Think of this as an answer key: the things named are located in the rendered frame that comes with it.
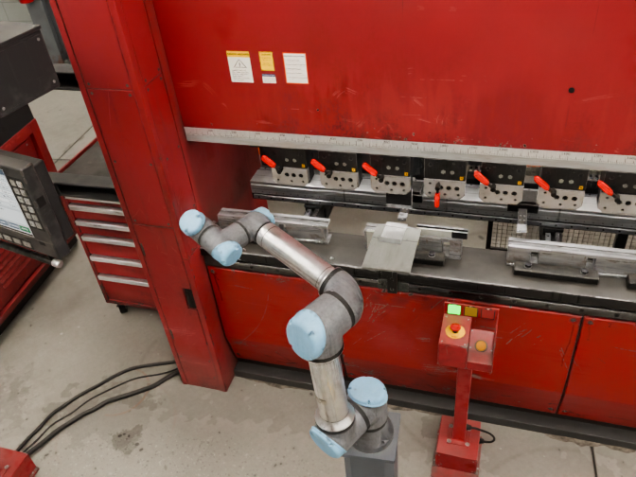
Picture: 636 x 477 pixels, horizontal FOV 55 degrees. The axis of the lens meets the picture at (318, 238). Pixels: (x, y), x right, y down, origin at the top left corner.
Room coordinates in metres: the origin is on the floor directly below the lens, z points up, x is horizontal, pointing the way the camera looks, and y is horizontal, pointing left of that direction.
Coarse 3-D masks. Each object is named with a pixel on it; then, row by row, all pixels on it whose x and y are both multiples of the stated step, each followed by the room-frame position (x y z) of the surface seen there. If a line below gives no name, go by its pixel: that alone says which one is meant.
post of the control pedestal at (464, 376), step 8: (464, 368) 1.52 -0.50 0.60; (464, 376) 1.52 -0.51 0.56; (456, 384) 1.53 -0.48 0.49; (464, 384) 1.52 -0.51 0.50; (456, 392) 1.53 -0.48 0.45; (464, 392) 1.52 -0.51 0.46; (456, 400) 1.53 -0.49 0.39; (464, 400) 1.52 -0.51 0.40; (456, 408) 1.53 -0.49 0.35; (464, 408) 1.51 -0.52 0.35; (456, 416) 1.52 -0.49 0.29; (464, 416) 1.51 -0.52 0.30; (456, 424) 1.52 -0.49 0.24; (464, 424) 1.51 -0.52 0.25; (456, 432) 1.52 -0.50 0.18; (464, 432) 1.51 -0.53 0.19; (464, 440) 1.51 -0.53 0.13
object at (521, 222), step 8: (528, 192) 2.02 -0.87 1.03; (536, 192) 2.02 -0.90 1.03; (528, 200) 1.97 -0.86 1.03; (536, 200) 1.97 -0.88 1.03; (512, 208) 1.97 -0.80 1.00; (520, 208) 1.96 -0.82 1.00; (528, 208) 1.95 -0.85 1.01; (536, 208) 1.94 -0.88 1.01; (520, 216) 1.91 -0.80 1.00; (520, 224) 1.86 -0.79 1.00; (520, 232) 1.82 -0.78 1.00
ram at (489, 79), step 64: (192, 0) 2.16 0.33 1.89; (256, 0) 2.08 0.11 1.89; (320, 0) 2.00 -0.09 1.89; (384, 0) 1.93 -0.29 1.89; (448, 0) 1.86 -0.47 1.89; (512, 0) 1.80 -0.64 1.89; (576, 0) 1.73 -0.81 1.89; (192, 64) 2.18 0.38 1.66; (256, 64) 2.09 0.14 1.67; (320, 64) 2.01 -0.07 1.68; (384, 64) 1.93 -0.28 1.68; (448, 64) 1.86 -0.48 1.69; (512, 64) 1.79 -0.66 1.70; (576, 64) 1.72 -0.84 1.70; (256, 128) 2.10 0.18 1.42; (320, 128) 2.02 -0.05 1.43; (384, 128) 1.93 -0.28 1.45; (448, 128) 1.85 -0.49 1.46; (512, 128) 1.78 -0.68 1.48; (576, 128) 1.71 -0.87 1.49
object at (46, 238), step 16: (0, 160) 1.73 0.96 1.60; (16, 160) 1.72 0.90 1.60; (32, 160) 1.76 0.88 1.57; (16, 176) 1.67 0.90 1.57; (32, 176) 1.68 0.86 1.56; (48, 176) 1.75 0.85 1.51; (16, 192) 1.68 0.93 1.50; (32, 192) 1.66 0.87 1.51; (48, 192) 1.73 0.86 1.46; (32, 208) 1.66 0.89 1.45; (48, 208) 1.68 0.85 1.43; (0, 224) 1.79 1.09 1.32; (32, 224) 1.68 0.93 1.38; (48, 224) 1.66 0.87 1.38; (64, 224) 1.74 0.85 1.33; (16, 240) 1.75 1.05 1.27; (32, 240) 1.71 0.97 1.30; (48, 240) 1.66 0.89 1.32; (64, 240) 1.69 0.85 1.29
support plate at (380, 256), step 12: (408, 228) 1.92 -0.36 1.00; (372, 240) 1.87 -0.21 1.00; (372, 252) 1.80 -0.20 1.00; (384, 252) 1.79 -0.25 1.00; (396, 252) 1.78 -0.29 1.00; (408, 252) 1.77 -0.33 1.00; (372, 264) 1.73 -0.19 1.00; (384, 264) 1.72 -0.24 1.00; (396, 264) 1.71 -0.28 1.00; (408, 264) 1.70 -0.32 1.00
